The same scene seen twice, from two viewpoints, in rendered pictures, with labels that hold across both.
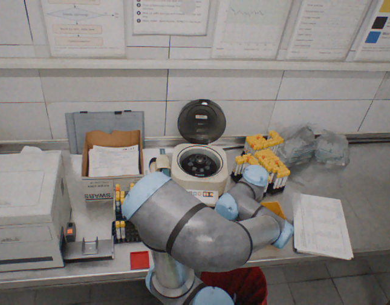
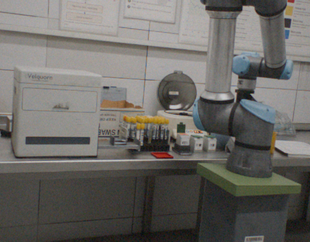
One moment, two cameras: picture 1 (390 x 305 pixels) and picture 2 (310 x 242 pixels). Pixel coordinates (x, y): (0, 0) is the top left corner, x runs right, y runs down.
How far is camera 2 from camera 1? 1.21 m
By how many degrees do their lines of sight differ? 34
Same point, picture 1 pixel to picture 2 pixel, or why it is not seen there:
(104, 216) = not seen: hidden behind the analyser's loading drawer
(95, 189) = (103, 123)
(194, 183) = (186, 121)
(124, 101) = (111, 77)
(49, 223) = (99, 87)
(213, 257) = not seen: outside the picture
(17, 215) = (76, 74)
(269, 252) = not seen: hidden behind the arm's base
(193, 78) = (165, 59)
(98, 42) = (98, 20)
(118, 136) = (107, 106)
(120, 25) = (116, 7)
